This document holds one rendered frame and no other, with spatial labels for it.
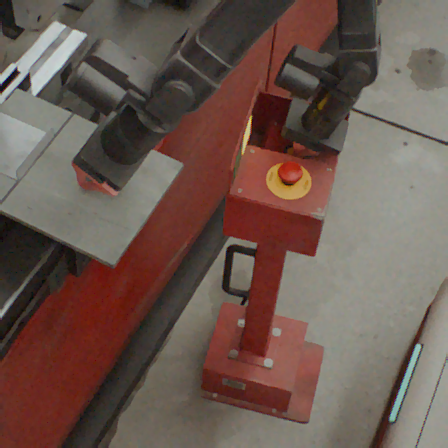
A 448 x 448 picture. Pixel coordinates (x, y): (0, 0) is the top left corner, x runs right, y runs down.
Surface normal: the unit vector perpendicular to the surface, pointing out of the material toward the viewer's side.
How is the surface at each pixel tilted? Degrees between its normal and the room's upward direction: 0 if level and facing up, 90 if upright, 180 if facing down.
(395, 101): 0
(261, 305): 90
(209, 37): 64
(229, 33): 69
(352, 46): 77
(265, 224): 90
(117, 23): 0
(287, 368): 1
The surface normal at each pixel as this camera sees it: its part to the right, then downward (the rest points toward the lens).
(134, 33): 0.07, -0.56
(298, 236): -0.25, 0.80
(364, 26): -0.18, 0.46
